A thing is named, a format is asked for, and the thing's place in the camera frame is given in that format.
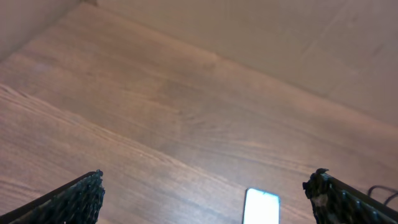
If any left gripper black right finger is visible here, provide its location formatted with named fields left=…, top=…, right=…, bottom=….
left=302, top=168, right=397, bottom=224

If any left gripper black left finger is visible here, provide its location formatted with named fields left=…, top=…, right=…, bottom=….
left=1, top=170, right=105, bottom=224

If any black USB charging cable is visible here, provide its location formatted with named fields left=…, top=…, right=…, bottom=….
left=367, top=185, right=398, bottom=206

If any Samsung Galaxy smartphone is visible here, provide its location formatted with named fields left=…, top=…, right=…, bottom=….
left=242, top=188, right=280, bottom=224

